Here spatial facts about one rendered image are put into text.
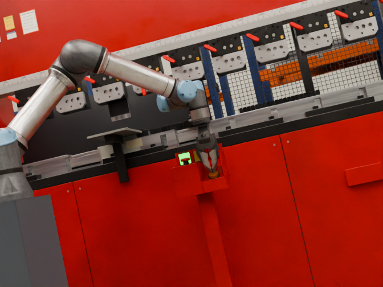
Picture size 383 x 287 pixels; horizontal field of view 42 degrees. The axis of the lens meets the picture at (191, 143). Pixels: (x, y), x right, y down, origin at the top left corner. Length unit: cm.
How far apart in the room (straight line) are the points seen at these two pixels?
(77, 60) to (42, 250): 63
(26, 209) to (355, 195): 134
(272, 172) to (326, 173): 23
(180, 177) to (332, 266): 78
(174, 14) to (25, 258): 140
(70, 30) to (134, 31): 32
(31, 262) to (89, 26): 136
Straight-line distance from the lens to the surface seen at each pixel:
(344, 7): 245
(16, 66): 269
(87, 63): 175
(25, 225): 157
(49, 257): 164
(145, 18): 250
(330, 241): 226
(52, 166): 258
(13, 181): 161
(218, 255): 200
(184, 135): 264
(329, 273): 228
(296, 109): 235
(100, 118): 306
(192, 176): 193
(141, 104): 299
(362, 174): 223
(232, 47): 239
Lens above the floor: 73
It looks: 4 degrees up
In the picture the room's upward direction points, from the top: 12 degrees counter-clockwise
